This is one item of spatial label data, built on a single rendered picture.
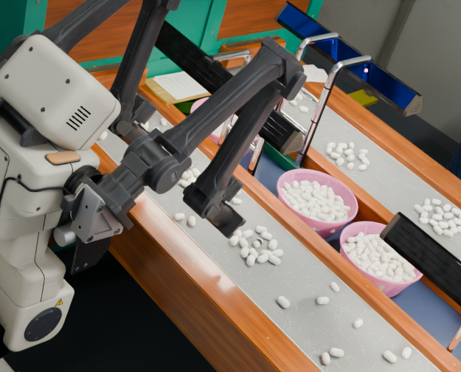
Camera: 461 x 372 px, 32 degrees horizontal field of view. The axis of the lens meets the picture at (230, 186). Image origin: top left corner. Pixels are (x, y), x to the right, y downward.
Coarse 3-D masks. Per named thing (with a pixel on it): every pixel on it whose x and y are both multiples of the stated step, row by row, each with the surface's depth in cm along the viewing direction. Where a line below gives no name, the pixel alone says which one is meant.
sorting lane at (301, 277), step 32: (160, 128) 266; (192, 160) 256; (256, 224) 239; (224, 256) 224; (288, 256) 232; (256, 288) 217; (288, 288) 221; (320, 288) 224; (288, 320) 211; (320, 320) 214; (352, 320) 217; (384, 320) 221; (320, 352) 205; (352, 352) 208; (416, 352) 214
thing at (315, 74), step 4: (304, 68) 322; (308, 68) 323; (312, 68) 323; (316, 68) 325; (304, 72) 319; (308, 72) 320; (312, 72) 320; (316, 72) 321; (320, 72) 322; (324, 72) 323; (308, 76) 317; (312, 76) 318; (316, 76) 319; (320, 76) 320; (324, 76) 321; (308, 80) 314; (312, 80) 315; (316, 80) 316; (320, 80) 317; (324, 80) 318
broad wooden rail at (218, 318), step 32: (160, 224) 224; (128, 256) 230; (160, 256) 218; (192, 256) 217; (160, 288) 222; (192, 288) 211; (224, 288) 211; (192, 320) 214; (224, 320) 204; (256, 320) 204; (224, 352) 207; (256, 352) 198; (288, 352) 199
